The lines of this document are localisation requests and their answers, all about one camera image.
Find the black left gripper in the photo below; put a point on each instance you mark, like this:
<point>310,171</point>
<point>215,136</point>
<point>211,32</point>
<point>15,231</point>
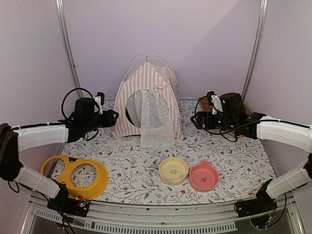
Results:
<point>110,121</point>

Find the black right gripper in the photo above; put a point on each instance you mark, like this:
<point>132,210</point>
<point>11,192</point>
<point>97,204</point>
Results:
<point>207,115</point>

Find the brown woven mat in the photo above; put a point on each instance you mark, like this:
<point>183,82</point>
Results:
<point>205,106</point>

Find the pink striped pet tent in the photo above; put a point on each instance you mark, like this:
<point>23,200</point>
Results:
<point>147,105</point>

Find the pink pet bowl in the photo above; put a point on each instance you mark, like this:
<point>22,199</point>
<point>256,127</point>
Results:
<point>203,177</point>

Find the white tent pole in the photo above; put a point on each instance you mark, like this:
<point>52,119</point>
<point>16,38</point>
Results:
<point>157,62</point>

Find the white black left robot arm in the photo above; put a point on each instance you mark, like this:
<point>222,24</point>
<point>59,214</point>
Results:
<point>15,141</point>

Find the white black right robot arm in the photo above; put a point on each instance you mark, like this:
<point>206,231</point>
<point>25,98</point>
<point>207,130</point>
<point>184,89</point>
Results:
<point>267,128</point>

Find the cream pet bowl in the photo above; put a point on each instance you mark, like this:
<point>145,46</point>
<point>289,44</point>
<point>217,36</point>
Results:
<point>173,171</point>

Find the yellow double bowl holder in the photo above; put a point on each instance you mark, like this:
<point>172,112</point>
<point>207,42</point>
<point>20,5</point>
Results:
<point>85,178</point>

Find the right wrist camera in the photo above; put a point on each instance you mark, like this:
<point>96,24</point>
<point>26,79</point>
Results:
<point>215,102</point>

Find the aluminium front rail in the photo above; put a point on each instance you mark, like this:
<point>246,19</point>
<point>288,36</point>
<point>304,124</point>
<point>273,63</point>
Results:
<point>114,218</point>

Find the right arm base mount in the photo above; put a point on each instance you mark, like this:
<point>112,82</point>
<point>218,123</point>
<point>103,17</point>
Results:
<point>260,204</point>

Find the left aluminium frame post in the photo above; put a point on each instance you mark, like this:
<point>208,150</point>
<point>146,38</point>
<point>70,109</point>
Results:
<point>66,42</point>

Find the aluminium frame post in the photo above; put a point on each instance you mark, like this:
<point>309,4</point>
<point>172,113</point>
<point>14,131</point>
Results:
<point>256,46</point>
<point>66,42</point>

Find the right aluminium frame post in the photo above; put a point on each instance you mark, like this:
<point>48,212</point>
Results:
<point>256,46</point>

